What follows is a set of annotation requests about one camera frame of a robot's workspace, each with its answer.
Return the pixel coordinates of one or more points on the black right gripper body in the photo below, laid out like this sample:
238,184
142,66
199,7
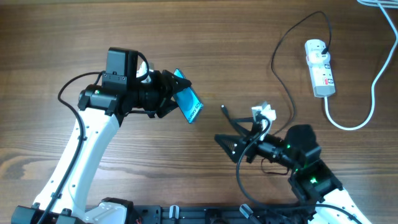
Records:
250,144

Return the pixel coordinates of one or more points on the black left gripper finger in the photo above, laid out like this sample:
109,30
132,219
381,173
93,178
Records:
175,84
166,107

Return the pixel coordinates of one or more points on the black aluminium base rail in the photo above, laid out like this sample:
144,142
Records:
155,214

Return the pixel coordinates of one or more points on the smartphone with teal screen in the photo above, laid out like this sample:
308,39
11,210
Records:
189,103

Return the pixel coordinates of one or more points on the white power strip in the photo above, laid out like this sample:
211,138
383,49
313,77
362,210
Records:
321,76

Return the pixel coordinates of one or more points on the white USB charger plug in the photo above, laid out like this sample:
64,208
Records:
316,58

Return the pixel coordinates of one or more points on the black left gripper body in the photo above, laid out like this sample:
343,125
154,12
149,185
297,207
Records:
150,94

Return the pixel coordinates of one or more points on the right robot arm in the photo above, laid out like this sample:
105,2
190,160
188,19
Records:
321,196

